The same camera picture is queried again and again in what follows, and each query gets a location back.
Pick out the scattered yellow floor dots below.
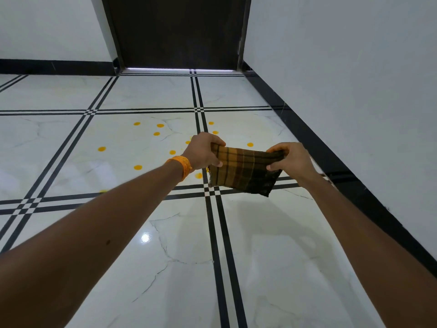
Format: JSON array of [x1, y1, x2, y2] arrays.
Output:
[[98, 121, 254, 194]]

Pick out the orange thread wristband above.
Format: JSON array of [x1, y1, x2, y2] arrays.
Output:
[[165, 156, 193, 182]]

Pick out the brown checked cloth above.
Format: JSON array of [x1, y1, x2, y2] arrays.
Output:
[[207, 143, 286, 197]]

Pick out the dark door frame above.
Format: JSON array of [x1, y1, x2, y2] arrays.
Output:
[[100, 0, 252, 71]]

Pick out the person's left hand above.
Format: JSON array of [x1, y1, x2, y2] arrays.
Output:
[[181, 132, 226, 171]]

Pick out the person's right hand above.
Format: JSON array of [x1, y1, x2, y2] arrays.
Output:
[[266, 142, 322, 189]]

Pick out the person's right forearm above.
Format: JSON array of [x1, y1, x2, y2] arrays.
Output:
[[300, 174, 437, 328]]

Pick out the dark brown wooden door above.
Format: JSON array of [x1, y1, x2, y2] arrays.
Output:
[[109, 0, 246, 70]]

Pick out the person's left forearm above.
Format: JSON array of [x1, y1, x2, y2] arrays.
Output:
[[0, 160, 186, 328]]

